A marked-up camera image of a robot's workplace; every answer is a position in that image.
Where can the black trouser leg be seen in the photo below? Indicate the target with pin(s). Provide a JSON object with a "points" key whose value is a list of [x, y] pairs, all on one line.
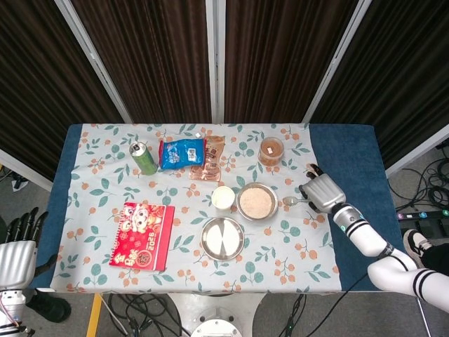
{"points": [[438, 256]]}

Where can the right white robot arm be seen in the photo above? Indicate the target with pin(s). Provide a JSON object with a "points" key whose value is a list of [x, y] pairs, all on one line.
{"points": [[368, 238]]}

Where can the floral leaf-print tablecloth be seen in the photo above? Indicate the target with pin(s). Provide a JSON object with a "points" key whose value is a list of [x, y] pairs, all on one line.
{"points": [[280, 252]]}

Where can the green drink can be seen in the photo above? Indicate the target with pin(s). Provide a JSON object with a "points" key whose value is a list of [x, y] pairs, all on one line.
{"points": [[145, 161]]}

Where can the black shoe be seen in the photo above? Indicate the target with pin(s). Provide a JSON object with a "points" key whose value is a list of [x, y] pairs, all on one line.
{"points": [[52, 307]]}

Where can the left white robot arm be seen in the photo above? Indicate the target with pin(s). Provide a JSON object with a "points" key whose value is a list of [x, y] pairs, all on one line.
{"points": [[10, 310]]}

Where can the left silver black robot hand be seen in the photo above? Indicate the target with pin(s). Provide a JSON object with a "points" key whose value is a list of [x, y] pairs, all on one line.
{"points": [[15, 263]]}

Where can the small spoon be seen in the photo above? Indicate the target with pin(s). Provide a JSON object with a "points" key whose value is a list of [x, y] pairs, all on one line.
{"points": [[290, 201]]}

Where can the yellow floor tape strip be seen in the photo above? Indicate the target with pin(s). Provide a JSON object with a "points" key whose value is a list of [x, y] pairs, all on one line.
{"points": [[94, 316]]}

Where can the metal bowl with grains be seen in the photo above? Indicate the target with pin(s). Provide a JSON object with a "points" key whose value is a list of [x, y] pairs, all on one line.
{"points": [[256, 201]]}

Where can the clear jar of rubber bands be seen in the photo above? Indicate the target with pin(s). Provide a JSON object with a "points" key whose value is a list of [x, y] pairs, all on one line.
{"points": [[271, 151]]}

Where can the white paper cup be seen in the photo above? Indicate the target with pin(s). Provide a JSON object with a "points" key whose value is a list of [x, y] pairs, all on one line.
{"points": [[223, 198]]}

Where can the dark partition screen panel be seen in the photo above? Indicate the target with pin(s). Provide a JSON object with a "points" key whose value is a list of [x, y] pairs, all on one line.
{"points": [[38, 87], [403, 80], [277, 59], [154, 59]]}

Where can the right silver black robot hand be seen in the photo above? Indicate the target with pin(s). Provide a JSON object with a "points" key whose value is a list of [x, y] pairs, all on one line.
{"points": [[324, 193]]}

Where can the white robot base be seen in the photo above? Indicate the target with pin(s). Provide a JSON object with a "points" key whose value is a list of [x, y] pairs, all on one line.
{"points": [[215, 312]]}

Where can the red 2026 desk calendar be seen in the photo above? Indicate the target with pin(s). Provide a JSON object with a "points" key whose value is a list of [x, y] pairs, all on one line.
{"points": [[140, 235]]}

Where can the round steel plate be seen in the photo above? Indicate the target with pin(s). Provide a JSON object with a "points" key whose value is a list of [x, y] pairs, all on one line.
{"points": [[222, 238]]}

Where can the blue table cover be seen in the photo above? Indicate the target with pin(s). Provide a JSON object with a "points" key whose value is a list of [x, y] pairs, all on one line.
{"points": [[354, 154]]}

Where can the orange-brown snack packet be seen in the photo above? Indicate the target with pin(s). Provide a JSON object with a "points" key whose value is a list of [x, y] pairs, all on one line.
{"points": [[212, 165]]}

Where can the blue snack bag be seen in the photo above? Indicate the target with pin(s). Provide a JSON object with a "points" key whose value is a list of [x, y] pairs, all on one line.
{"points": [[180, 154]]}

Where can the black white sneaker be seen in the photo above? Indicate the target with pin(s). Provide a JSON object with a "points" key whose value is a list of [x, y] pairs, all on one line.
{"points": [[415, 244]]}

